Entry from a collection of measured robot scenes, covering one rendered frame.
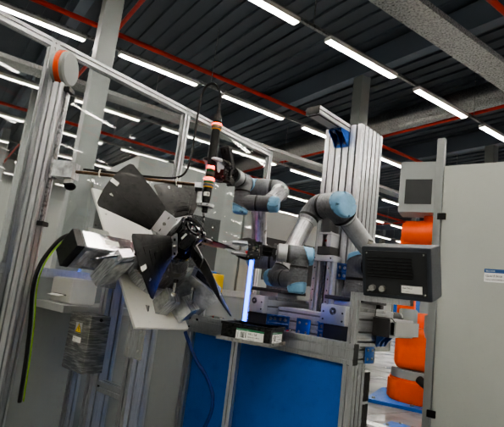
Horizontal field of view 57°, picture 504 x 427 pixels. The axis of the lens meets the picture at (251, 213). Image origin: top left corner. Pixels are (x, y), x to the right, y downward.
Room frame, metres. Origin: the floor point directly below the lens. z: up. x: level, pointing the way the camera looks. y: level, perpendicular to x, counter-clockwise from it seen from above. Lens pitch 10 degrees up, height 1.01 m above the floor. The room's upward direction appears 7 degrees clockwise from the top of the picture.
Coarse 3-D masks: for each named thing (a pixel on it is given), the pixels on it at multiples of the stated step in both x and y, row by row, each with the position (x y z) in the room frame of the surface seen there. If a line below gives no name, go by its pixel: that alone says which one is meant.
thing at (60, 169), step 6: (54, 162) 1.90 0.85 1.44; (60, 162) 1.90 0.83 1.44; (66, 162) 1.90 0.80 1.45; (72, 162) 1.89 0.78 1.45; (54, 168) 1.90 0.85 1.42; (60, 168) 1.90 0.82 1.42; (66, 168) 1.90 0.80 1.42; (72, 168) 1.89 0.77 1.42; (78, 168) 1.94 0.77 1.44; (54, 174) 1.90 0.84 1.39; (60, 174) 1.90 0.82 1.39; (66, 174) 1.90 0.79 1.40; (72, 174) 1.90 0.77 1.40; (78, 174) 1.95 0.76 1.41
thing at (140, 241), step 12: (132, 240) 1.48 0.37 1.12; (144, 240) 1.52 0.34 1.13; (156, 240) 1.58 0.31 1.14; (168, 240) 1.66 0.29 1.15; (144, 252) 1.52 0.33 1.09; (156, 252) 1.58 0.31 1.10; (168, 252) 1.67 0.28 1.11; (156, 264) 1.58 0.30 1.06; (168, 264) 1.69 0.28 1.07; (144, 276) 1.51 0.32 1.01; (156, 276) 1.59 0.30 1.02; (156, 288) 1.59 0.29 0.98
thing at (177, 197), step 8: (160, 184) 2.00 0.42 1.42; (168, 184) 2.00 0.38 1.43; (160, 192) 1.97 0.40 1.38; (168, 192) 1.97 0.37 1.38; (176, 192) 1.97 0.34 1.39; (184, 192) 1.98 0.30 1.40; (192, 192) 1.99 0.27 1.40; (168, 200) 1.94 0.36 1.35; (176, 200) 1.94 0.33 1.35; (184, 200) 1.94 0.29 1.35; (192, 200) 1.95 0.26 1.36; (168, 208) 1.91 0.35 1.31; (176, 208) 1.91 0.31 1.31; (184, 208) 1.90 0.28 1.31; (192, 208) 1.91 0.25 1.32; (176, 216) 1.88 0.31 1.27
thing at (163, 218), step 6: (162, 216) 1.76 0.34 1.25; (168, 216) 1.77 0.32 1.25; (156, 222) 1.76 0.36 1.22; (162, 222) 1.77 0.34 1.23; (168, 222) 1.77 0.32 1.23; (174, 222) 1.78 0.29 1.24; (156, 228) 1.76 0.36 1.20; (162, 228) 1.77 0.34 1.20; (168, 228) 1.78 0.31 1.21; (162, 234) 1.77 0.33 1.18
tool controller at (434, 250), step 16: (368, 256) 1.72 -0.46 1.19; (384, 256) 1.68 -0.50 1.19; (400, 256) 1.64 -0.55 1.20; (416, 256) 1.61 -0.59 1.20; (432, 256) 1.59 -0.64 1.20; (368, 272) 1.73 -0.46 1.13; (384, 272) 1.70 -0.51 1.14; (400, 272) 1.65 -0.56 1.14; (416, 272) 1.62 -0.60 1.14; (432, 272) 1.59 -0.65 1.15; (368, 288) 1.73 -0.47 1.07; (384, 288) 1.69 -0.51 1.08; (400, 288) 1.67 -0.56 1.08; (416, 288) 1.63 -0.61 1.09; (432, 288) 1.60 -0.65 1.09
